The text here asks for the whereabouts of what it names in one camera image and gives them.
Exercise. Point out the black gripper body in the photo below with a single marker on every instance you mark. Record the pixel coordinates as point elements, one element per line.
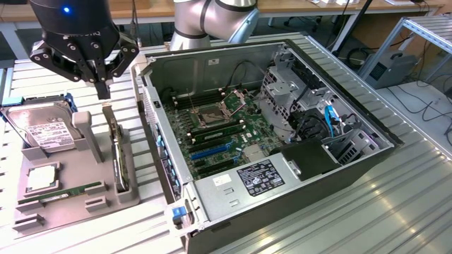
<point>78,23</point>

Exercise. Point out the green graphics card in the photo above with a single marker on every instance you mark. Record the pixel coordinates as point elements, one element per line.
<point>118,158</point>

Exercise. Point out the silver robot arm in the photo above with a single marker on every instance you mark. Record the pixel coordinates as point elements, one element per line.
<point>191,21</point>

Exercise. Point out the blue disk carrier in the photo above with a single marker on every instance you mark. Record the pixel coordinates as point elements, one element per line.
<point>12,101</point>

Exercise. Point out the silver hard disk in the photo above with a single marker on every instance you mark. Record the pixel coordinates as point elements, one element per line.
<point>39,124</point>

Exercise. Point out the thin locking lever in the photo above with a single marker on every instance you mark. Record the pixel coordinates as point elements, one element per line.
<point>194,104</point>

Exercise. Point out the CPU socket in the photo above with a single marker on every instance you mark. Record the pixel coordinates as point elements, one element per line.
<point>212,116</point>

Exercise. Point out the silver socket cover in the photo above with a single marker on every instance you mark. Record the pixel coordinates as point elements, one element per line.
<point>242,93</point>

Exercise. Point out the green RAM stick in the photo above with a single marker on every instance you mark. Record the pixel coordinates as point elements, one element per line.
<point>219,134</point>
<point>60,195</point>

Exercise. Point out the grey parts rack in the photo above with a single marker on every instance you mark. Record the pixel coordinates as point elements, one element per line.
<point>71,172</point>

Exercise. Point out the silver CPU chip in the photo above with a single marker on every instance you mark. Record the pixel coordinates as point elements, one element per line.
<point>42,178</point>

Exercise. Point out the green motherboard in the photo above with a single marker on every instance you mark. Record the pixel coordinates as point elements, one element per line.
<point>254,127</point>

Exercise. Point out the silver disk bay cage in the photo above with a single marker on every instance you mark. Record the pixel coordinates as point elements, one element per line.
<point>283,87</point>

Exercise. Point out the silver chipset heatsink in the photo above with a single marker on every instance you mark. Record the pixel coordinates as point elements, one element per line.
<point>255,153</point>

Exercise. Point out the silver power supply unit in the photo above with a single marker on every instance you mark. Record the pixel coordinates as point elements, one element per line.
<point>226,195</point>

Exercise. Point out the blue case latch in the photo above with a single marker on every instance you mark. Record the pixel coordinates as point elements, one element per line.
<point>178,213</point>

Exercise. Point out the black plastic shroud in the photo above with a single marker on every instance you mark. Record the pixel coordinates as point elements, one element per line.
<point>311,158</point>

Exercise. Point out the slotted silver disk bay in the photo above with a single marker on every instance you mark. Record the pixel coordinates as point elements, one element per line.
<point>350,148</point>

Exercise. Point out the wooden desk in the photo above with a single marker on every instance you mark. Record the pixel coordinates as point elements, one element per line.
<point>388,9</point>

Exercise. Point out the black open PC case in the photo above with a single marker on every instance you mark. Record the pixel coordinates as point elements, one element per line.
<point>354,174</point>

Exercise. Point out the aluminium profile frame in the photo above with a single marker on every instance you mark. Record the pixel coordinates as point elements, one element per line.
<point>427,30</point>

